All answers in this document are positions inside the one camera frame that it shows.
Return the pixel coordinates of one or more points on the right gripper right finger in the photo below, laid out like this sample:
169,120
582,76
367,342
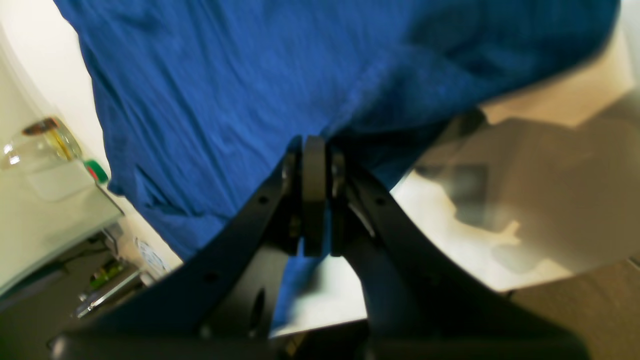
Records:
419,304

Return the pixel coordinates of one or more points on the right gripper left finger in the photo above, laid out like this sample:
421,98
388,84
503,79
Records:
220,304

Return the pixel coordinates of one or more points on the dark blue t-shirt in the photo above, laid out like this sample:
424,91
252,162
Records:
198,99

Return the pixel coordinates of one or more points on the green electrical tape roll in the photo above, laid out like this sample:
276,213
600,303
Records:
96,171

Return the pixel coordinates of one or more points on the clear glass jar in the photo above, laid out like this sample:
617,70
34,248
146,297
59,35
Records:
40,146

